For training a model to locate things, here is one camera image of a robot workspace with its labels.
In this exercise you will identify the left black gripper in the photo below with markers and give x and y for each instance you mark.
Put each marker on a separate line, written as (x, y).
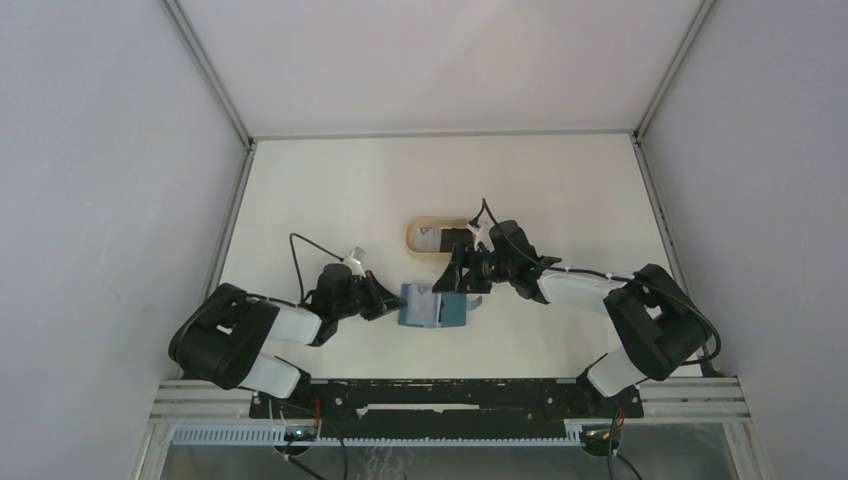
(382, 300)

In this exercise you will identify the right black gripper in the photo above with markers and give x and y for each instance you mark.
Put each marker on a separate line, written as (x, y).
(464, 255)

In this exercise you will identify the white card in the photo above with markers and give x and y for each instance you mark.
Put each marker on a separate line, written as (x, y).
(427, 239)
(422, 308)

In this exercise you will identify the blue card holder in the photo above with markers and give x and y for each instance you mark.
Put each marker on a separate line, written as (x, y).
(453, 308)

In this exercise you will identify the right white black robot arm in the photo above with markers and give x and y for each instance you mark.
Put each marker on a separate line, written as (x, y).
(658, 327)

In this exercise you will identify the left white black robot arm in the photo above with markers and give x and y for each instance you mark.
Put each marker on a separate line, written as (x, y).
(222, 341)

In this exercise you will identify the black card in tray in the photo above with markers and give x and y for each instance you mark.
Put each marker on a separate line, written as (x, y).
(450, 237)

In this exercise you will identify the white card in tray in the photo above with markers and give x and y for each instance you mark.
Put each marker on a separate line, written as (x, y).
(427, 239)

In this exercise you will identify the beige oval tray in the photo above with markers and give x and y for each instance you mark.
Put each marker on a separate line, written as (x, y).
(441, 222)

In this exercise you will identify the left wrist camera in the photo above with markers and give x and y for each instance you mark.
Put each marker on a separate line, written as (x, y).
(354, 261)

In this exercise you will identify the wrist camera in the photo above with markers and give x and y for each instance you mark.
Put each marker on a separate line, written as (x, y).
(480, 228)
(354, 261)

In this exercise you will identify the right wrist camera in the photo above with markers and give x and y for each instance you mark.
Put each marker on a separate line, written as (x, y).
(480, 228)

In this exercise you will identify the black mounting base plate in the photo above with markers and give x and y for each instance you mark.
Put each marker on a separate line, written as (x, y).
(446, 409)

